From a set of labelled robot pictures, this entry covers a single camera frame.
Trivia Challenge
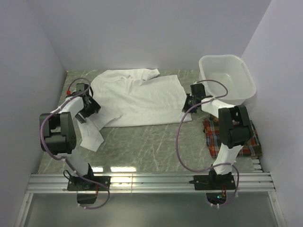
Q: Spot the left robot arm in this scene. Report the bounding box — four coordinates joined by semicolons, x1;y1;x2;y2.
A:
39;83;100;190

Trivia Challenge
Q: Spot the white plastic basin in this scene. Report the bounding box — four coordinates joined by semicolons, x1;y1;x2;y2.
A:
199;54;257;105

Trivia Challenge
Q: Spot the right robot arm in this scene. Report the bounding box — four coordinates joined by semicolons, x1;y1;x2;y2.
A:
182;83;253;189

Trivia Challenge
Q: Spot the white long sleeve shirt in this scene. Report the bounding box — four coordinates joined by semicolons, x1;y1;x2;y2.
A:
78;69;191;151

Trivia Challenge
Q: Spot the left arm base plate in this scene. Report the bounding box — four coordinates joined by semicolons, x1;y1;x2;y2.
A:
67;176;111;191

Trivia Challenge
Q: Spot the folded plaid shirt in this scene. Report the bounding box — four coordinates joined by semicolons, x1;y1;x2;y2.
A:
203;115;262;158

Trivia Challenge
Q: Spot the aluminium mounting rail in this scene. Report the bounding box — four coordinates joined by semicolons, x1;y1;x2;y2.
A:
26;172;276;193

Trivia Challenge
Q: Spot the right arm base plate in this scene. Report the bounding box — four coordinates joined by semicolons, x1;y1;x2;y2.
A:
189;175;236;191

